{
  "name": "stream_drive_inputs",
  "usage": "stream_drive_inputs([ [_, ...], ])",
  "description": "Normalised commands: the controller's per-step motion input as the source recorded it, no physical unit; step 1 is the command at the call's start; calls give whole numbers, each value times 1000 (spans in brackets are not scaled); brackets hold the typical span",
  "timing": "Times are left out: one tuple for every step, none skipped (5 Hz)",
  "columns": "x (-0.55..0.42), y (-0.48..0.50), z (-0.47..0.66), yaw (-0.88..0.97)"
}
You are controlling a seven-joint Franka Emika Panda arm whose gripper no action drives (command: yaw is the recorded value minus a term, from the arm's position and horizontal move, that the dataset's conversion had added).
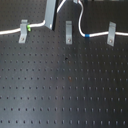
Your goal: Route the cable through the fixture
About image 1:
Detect middle grey cable clip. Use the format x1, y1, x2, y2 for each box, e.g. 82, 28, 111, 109
66, 21, 72, 45

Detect green tape marker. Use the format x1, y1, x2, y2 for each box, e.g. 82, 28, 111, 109
27, 25, 32, 32

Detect left grey cable clip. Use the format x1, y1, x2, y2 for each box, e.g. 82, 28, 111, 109
19, 20, 28, 43

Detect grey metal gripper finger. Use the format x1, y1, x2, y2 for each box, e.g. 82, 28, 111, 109
45, 0, 56, 29

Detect grey cable clip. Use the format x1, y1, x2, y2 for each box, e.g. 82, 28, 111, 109
66, 21, 72, 45
19, 20, 28, 43
107, 22, 116, 46

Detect right grey cable clip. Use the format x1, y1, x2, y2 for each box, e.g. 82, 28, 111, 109
107, 22, 116, 46

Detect white cable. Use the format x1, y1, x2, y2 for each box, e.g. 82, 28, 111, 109
0, 0, 128, 38

